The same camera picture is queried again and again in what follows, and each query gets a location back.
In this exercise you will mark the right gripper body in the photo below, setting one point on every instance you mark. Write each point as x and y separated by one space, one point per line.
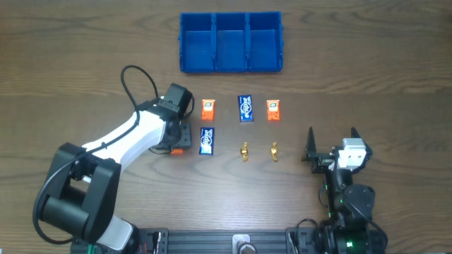
323 162

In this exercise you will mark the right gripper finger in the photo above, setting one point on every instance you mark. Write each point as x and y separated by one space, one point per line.
310 148
355 133

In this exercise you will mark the orange candy box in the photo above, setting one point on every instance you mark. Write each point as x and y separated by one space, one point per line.
208 113
177 151
273 113

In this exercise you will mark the gold candy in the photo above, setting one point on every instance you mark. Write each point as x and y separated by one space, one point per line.
244 151
274 151

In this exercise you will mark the blue candy pack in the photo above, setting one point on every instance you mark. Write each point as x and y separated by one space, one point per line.
206 141
245 108

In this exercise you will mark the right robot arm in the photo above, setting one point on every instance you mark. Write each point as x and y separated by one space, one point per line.
347 204

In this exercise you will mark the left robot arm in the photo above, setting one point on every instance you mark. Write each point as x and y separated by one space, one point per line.
141 137

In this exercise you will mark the blue tray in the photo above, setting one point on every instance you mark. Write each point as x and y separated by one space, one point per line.
229 53

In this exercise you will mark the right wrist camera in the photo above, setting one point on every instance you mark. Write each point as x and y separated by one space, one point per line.
351 151

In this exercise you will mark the mounting rail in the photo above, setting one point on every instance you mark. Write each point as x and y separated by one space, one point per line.
205 243

